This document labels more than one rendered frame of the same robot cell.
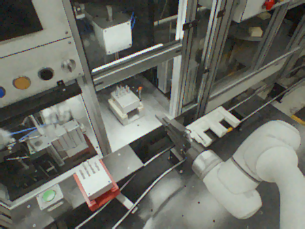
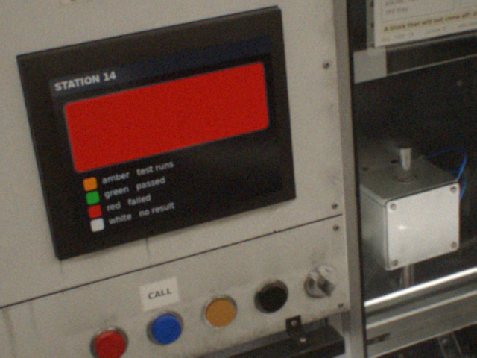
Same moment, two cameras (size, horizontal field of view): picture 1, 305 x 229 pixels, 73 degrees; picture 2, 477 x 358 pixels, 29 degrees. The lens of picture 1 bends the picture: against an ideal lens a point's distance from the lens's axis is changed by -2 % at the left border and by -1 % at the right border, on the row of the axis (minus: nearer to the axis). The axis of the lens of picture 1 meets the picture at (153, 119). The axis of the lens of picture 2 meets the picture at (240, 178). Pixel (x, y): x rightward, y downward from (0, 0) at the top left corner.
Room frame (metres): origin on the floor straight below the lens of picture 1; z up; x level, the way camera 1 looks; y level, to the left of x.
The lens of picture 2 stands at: (-0.40, 0.07, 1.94)
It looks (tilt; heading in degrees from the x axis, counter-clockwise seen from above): 24 degrees down; 15
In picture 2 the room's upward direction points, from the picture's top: 6 degrees counter-clockwise
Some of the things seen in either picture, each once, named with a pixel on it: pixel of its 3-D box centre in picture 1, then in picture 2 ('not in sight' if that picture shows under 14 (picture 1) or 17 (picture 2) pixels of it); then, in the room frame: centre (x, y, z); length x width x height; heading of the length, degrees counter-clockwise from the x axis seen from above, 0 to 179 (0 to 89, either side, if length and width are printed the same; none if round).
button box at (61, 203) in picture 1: (54, 200); not in sight; (0.27, 0.37, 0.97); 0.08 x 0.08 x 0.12; 35
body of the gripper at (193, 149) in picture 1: (190, 148); not in sight; (0.38, -0.13, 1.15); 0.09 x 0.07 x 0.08; 35
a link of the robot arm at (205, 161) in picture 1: (206, 164); not in sight; (0.32, -0.17, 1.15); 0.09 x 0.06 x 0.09; 125
